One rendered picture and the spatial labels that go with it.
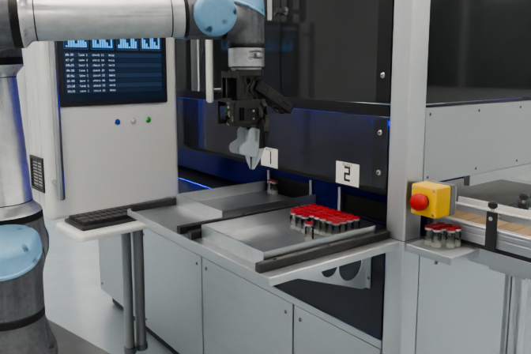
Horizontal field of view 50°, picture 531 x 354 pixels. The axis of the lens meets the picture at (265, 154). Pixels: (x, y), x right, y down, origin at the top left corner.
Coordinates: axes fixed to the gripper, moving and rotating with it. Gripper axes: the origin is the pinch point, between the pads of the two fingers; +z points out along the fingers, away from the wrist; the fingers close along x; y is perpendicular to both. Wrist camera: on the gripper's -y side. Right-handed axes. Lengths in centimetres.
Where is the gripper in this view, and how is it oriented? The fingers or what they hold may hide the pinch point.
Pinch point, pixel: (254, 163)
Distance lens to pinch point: 122.4
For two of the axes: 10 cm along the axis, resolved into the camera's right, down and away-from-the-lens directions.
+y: -8.0, 0.9, -5.9
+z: 0.0, 9.9, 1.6
